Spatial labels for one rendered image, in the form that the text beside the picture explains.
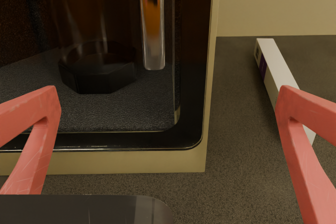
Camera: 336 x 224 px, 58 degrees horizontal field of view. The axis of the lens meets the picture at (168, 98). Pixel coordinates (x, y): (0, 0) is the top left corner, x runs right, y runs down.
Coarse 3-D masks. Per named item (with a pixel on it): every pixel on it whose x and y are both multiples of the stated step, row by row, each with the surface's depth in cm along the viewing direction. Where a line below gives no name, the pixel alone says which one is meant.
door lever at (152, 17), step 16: (144, 0) 18; (160, 0) 19; (144, 16) 19; (160, 16) 19; (144, 32) 20; (160, 32) 20; (144, 48) 20; (160, 48) 20; (144, 64) 21; (160, 64) 21
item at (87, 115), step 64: (0, 0) 23; (64, 0) 23; (128, 0) 23; (192, 0) 24; (0, 64) 27; (64, 64) 27; (128, 64) 27; (192, 64) 27; (64, 128) 31; (128, 128) 31; (192, 128) 31
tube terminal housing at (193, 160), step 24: (216, 0) 25; (216, 24) 26; (0, 168) 36; (48, 168) 36; (72, 168) 36; (96, 168) 36; (120, 168) 36; (144, 168) 36; (168, 168) 36; (192, 168) 36
